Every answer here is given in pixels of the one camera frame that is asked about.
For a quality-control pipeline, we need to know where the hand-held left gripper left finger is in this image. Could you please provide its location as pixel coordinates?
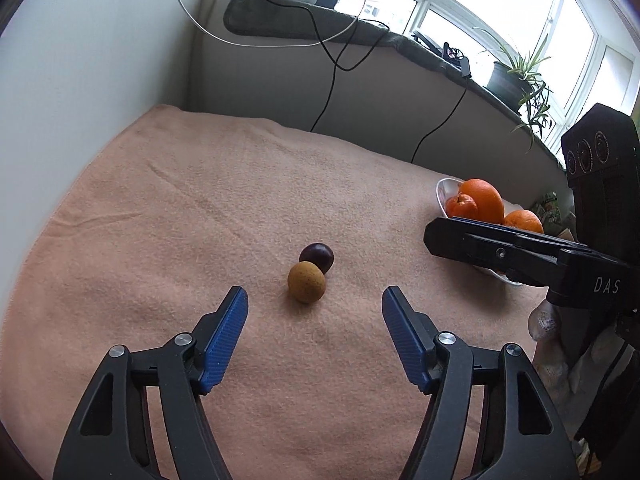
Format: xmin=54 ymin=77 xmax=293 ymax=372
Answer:
xmin=52 ymin=286 xmax=249 ymax=480

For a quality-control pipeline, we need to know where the person's right hand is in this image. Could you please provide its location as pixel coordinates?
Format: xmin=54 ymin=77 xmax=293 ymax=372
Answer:
xmin=529 ymin=302 xmax=626 ymax=411

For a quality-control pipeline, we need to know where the tangerine with stem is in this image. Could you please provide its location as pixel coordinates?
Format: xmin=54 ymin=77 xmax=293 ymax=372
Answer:
xmin=445 ymin=194 xmax=478 ymax=219

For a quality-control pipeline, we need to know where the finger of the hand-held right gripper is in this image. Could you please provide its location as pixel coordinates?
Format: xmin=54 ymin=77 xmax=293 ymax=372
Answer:
xmin=424 ymin=217 xmax=558 ymax=287
xmin=500 ymin=226 xmax=591 ymax=256

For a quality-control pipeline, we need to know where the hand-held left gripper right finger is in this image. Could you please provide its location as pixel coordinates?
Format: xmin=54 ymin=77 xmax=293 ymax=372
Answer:
xmin=381 ymin=286 xmax=581 ymax=480

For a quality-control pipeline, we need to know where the dark plum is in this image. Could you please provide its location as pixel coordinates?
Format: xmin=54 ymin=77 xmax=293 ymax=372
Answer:
xmin=299 ymin=242 xmax=335 ymax=276

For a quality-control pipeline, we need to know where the small orange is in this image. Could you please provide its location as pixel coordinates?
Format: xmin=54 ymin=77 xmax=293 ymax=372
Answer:
xmin=503 ymin=209 xmax=544 ymax=234

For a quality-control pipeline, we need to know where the grey flat device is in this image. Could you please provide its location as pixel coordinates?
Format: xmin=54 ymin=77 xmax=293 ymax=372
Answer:
xmin=412 ymin=31 xmax=443 ymax=54

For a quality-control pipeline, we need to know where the large orange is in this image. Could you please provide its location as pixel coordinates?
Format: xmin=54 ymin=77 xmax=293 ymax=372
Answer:
xmin=458 ymin=178 xmax=505 ymax=225

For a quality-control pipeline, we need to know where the white window frame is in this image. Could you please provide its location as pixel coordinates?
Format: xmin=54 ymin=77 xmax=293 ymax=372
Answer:
xmin=220 ymin=0 xmax=640 ymax=161

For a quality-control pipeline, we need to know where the white cable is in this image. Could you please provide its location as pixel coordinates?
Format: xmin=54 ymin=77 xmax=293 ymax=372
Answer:
xmin=162 ymin=0 xmax=361 ymax=49

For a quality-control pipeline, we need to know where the black cable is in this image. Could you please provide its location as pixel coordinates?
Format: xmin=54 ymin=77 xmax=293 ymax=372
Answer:
xmin=410 ymin=57 xmax=473 ymax=165
xmin=242 ymin=0 xmax=391 ymax=133

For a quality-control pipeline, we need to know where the small brownish round fruit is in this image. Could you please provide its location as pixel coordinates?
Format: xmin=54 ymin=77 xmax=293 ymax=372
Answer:
xmin=287 ymin=261 xmax=327 ymax=304

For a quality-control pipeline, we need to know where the pink blanket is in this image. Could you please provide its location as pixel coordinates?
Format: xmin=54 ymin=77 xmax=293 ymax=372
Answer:
xmin=0 ymin=105 xmax=551 ymax=480

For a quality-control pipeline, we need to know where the white bowl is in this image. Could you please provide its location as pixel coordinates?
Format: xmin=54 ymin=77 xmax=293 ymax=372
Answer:
xmin=436 ymin=177 xmax=526 ymax=287

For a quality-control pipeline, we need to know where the potted spider plant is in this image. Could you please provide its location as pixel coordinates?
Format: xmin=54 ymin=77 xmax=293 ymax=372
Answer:
xmin=475 ymin=27 xmax=556 ymax=153

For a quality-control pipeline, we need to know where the green printed bag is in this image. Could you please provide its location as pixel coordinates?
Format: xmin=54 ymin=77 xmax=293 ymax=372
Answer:
xmin=530 ymin=192 xmax=576 ymax=238

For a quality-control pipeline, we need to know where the black device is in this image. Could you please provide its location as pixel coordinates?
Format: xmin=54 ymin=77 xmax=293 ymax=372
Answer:
xmin=440 ymin=42 xmax=473 ymax=80

